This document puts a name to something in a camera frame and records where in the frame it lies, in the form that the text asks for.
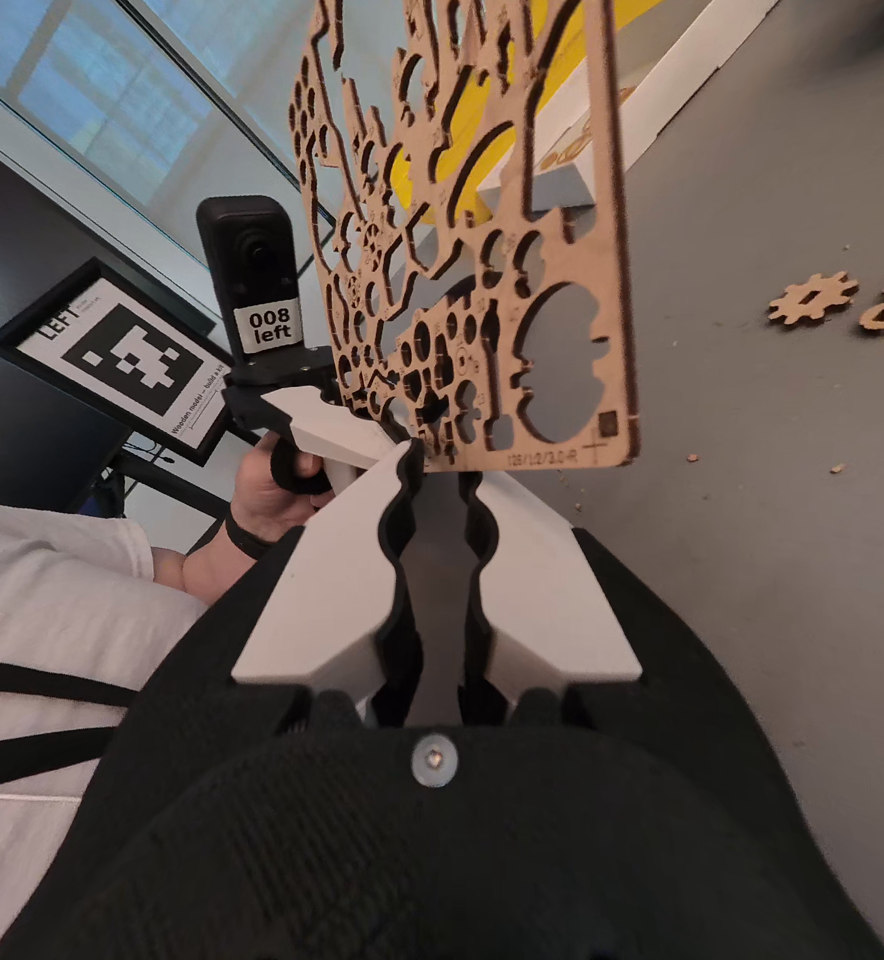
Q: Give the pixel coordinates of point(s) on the small wooden gear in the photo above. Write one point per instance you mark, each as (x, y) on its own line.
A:
(813, 298)

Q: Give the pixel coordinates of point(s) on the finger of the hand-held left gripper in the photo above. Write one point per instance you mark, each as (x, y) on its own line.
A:
(337, 435)

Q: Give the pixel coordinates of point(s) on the person's left hand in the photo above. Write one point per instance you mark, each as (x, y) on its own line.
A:
(261, 506)

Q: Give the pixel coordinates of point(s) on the person's white t-shirt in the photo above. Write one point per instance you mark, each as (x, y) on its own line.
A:
(36, 600)

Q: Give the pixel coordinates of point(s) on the bunch of tan rubber bands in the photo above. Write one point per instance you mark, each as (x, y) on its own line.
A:
(562, 157)

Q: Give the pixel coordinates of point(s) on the black wristband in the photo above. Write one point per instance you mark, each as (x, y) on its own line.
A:
(246, 536)

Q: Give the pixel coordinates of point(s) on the laser-cut wooden parts sheet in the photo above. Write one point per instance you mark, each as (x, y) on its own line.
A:
(614, 300)

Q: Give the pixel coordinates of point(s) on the black framed marker sign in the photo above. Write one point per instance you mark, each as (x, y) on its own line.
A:
(134, 356)

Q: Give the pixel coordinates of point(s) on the yellow stacked storage bins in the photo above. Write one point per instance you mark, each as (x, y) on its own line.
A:
(466, 97)

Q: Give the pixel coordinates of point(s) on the white cardboard tray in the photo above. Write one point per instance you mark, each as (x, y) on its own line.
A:
(682, 75)

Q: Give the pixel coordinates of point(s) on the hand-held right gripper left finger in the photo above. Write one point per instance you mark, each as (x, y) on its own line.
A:
(314, 600)

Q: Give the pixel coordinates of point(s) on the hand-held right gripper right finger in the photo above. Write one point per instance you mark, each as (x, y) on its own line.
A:
(562, 600)

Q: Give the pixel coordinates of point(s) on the person's left forearm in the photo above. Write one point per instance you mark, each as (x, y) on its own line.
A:
(201, 574)

